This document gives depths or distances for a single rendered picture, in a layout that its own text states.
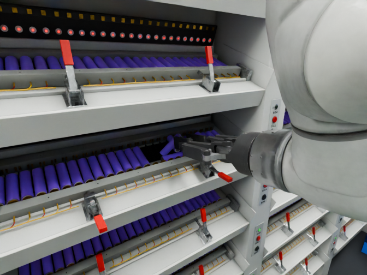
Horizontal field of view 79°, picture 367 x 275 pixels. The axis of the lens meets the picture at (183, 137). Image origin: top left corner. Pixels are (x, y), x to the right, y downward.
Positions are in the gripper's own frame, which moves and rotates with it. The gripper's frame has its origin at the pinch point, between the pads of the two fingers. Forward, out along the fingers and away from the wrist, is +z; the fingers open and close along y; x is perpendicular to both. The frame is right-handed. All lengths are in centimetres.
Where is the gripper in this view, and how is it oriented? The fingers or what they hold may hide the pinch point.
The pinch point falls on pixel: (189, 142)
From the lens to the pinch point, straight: 52.7
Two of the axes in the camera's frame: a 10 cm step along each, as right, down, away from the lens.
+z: -5.7, -0.9, 8.2
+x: 1.1, 9.8, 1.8
